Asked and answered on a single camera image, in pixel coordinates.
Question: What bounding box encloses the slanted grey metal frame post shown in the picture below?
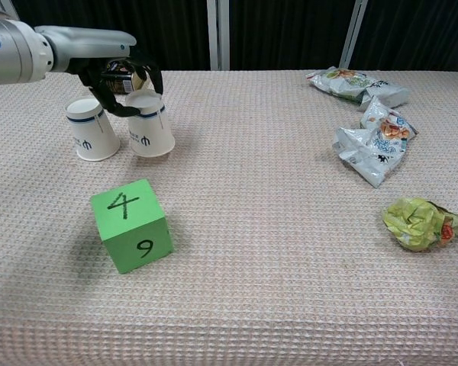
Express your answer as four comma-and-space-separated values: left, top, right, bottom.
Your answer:
0, 0, 22, 24
339, 0, 369, 70

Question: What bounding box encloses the crumpled yellow-green wrapper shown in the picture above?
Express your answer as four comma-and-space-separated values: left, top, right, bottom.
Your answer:
382, 196, 458, 253

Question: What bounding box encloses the white snack bag green print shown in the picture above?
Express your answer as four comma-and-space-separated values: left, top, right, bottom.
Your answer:
305, 66, 410, 107

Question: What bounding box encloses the black curtain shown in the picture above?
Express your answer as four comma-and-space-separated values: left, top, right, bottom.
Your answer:
0, 0, 458, 72

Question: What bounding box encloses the upright grey metal frame post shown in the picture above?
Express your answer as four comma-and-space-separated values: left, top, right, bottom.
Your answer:
206, 0, 231, 72

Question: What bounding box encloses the black and silver left hand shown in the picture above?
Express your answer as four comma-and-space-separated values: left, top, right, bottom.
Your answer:
34, 25, 165, 118

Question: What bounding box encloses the pink waffle tablecloth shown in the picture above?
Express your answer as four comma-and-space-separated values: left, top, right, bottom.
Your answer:
0, 69, 458, 366

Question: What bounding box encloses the green foam cube with numbers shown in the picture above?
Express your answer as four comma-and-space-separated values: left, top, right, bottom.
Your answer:
90, 178, 176, 275

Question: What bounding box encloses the black and gold tin can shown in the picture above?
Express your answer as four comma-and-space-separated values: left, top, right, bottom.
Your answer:
100, 59, 147, 95

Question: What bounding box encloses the white snack bag orange print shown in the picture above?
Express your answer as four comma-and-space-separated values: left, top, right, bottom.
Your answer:
331, 95, 419, 188

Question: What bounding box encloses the white paper cup blue stripe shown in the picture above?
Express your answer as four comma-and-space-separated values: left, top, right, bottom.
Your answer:
65, 98, 121, 162
124, 89, 176, 159

